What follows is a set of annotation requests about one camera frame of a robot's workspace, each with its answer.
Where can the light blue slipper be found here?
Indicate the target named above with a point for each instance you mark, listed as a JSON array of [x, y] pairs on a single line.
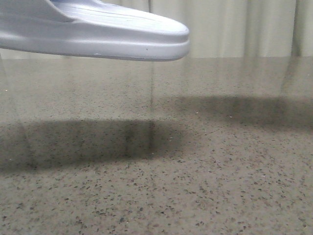
[[90, 28]]

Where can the white pleated curtain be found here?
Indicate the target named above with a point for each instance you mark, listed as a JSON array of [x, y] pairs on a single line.
[[238, 28]]

